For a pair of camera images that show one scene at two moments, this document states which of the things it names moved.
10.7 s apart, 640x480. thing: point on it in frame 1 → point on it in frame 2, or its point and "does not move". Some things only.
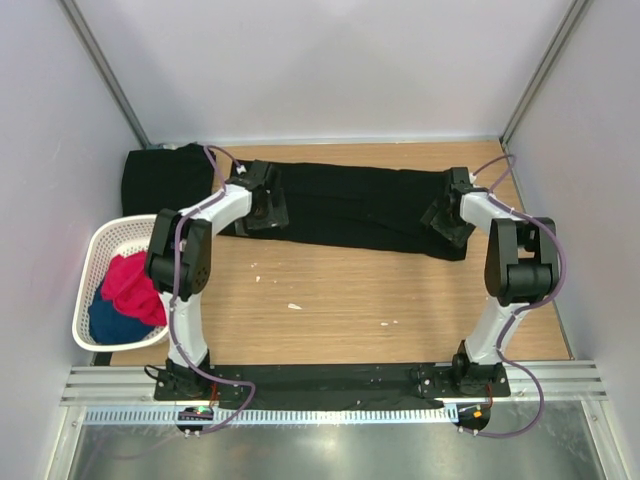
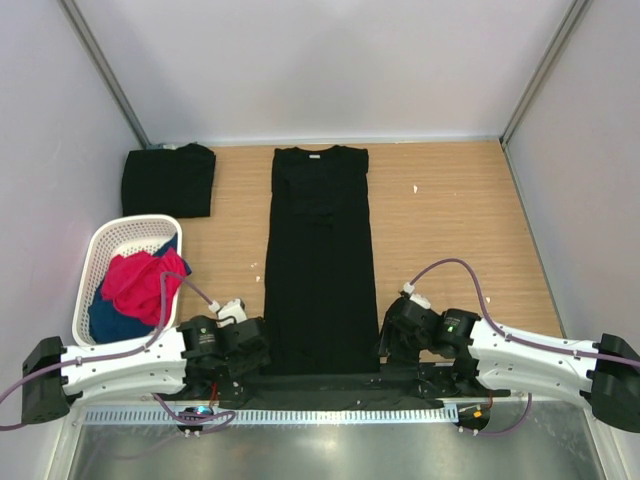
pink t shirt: (127, 282) does not move
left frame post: (103, 66) does not move
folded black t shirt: (166, 178) does not move
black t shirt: (374, 208) → (320, 308)
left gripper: (276, 216) → (256, 359)
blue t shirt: (108, 325) does not move
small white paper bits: (257, 277) does not move
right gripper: (458, 236) → (388, 343)
